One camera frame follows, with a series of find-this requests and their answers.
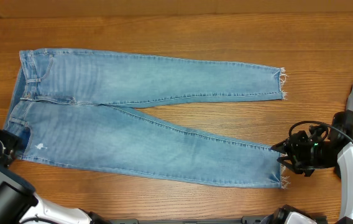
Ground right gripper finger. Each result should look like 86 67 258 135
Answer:
277 156 296 174
270 139 290 153

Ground light blue denim jeans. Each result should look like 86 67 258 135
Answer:
4 48 285 188

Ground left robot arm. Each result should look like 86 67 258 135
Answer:
0 129 110 224

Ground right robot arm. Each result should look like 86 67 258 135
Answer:
271 110 353 223

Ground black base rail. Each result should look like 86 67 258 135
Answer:
110 215 273 224

